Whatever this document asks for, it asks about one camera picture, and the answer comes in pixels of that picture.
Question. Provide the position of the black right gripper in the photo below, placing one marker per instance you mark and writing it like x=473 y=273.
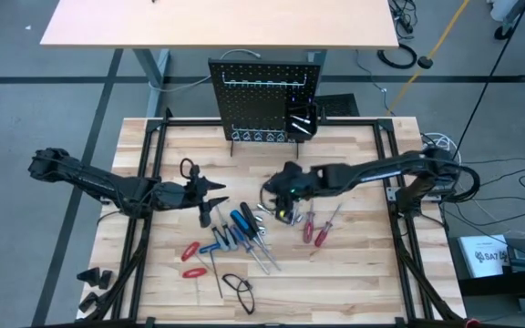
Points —
x=296 y=187

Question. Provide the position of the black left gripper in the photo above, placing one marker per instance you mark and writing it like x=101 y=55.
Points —
x=176 y=196

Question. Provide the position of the black screwdriver with blue cap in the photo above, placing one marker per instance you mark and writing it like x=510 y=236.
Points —
x=239 y=224

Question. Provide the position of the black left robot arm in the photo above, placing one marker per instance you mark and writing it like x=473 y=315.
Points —
x=94 y=180

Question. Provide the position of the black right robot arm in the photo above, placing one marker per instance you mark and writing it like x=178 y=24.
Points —
x=372 y=171

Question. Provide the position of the black metal peg board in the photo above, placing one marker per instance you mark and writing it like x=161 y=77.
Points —
x=253 y=105

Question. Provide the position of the black plastic peg board bin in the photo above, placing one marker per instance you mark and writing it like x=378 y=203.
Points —
x=290 y=108

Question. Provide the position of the clear safety glasses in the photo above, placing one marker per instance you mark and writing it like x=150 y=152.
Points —
x=243 y=287

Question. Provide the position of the black perforated plate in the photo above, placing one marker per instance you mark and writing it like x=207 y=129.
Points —
x=342 y=105

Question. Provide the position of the black printed spare part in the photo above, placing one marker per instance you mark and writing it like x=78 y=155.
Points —
x=90 y=278
x=106 y=280
x=89 y=301

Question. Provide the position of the light wood desk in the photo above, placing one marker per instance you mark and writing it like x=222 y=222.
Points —
x=221 y=23

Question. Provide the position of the white printed box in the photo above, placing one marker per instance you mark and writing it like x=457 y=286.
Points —
x=470 y=243

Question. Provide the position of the small red object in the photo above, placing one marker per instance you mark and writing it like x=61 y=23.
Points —
x=472 y=323

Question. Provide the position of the black equipment stand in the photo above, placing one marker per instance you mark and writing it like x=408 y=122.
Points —
x=495 y=287

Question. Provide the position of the grey cart leg with caster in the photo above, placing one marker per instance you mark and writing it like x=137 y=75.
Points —
x=503 y=33

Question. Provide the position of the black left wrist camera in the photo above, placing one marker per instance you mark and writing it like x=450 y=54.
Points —
x=204 y=219

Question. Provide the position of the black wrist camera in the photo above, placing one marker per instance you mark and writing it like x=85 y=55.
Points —
x=292 y=167
x=204 y=219

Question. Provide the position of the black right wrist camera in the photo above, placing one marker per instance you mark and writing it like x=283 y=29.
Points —
x=292 y=167

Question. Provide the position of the black aluminium table frame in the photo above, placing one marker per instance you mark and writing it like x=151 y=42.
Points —
x=185 y=122

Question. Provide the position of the silver metal bracket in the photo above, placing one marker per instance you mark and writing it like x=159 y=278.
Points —
x=393 y=193

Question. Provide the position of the silver multi-hook tool rail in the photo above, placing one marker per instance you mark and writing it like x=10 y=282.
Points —
x=262 y=83

